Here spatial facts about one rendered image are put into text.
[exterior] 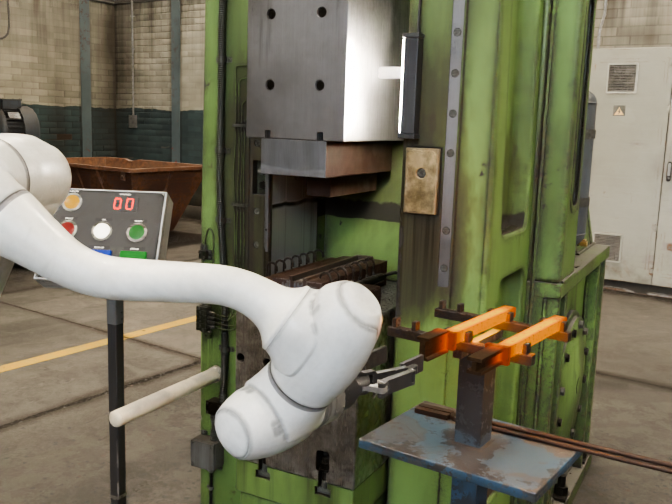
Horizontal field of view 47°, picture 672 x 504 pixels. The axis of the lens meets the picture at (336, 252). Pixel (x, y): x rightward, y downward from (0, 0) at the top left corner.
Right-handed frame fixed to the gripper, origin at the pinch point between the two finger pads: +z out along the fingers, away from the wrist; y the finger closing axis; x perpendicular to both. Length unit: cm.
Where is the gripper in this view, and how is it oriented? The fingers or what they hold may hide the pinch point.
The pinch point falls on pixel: (394, 361)
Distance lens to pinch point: 137.5
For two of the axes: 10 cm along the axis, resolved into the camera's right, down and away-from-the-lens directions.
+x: 0.3, -9.8, -1.7
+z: 5.9, -1.2, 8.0
